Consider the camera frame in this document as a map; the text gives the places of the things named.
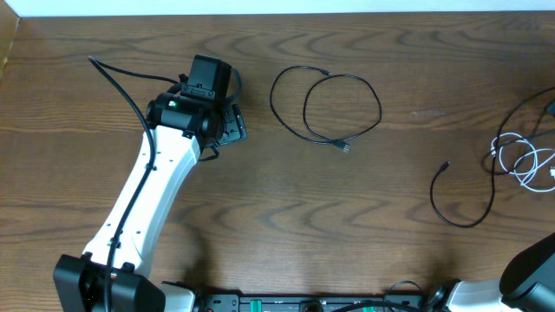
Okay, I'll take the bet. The short black usb cable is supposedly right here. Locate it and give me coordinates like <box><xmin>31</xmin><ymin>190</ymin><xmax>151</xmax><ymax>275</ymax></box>
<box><xmin>269</xmin><ymin>65</ymin><xmax>383</xmax><ymax>153</ymax></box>

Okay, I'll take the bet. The white usb cable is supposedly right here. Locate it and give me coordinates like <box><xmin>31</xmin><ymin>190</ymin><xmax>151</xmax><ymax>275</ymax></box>
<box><xmin>490</xmin><ymin>132</ymin><xmax>555</xmax><ymax>194</ymax></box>

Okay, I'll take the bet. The long black usb cable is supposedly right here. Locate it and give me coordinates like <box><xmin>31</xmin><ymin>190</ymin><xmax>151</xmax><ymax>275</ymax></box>
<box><xmin>429</xmin><ymin>86</ymin><xmax>555</xmax><ymax>230</ymax></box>

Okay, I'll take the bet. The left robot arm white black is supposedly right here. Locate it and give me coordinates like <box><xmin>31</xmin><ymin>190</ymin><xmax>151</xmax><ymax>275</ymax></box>
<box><xmin>53</xmin><ymin>55</ymin><xmax>247</xmax><ymax>311</ymax></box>

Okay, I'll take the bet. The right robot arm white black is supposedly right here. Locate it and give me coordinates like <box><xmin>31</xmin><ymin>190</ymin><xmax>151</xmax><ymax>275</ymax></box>
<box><xmin>423</xmin><ymin>234</ymin><xmax>554</xmax><ymax>312</ymax></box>

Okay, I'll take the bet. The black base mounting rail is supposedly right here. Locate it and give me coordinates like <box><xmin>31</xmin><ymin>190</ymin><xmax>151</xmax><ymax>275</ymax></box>
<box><xmin>193</xmin><ymin>287</ymin><xmax>431</xmax><ymax>312</ymax></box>

